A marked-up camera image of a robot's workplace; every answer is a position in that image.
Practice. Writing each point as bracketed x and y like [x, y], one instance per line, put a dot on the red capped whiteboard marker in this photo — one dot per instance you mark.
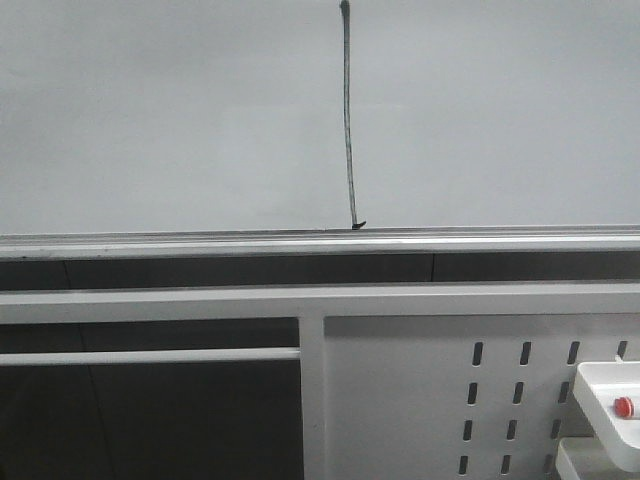
[627, 408]

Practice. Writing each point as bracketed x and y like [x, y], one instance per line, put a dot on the grey metal pegboard stand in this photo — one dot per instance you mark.
[382, 382]

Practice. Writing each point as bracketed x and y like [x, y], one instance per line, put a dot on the lower white plastic tray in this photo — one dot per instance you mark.
[585, 458]

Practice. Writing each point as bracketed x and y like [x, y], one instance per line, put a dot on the white plastic marker tray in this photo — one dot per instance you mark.
[596, 387]

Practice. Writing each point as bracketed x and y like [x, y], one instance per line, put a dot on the white whiteboard with aluminium frame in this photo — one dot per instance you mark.
[166, 128]

